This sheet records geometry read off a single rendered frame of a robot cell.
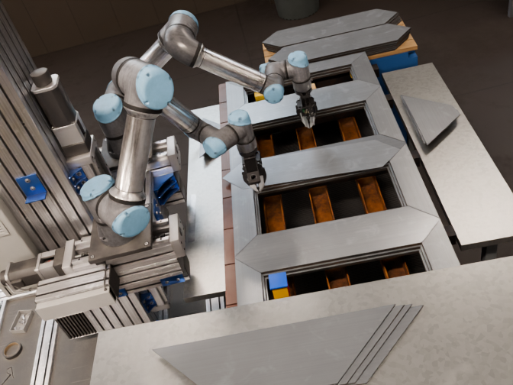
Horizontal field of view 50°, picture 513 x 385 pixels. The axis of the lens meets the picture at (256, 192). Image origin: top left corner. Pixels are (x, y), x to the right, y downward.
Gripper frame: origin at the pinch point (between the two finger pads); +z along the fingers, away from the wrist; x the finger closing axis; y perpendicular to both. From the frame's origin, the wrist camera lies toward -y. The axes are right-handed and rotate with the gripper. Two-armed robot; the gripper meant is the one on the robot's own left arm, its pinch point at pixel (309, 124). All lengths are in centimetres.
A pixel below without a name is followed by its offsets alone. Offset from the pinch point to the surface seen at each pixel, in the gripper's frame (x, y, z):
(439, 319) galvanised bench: 20, 115, -14
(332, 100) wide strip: 13.4, -22.7, 5.8
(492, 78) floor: 136, -133, 91
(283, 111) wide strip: -10.1, -21.8, 5.8
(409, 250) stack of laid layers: 24, 72, 8
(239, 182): -33.4, 21.8, 5.7
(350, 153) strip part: 13.9, 17.6, 5.8
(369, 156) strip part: 21.2, 22.0, 5.8
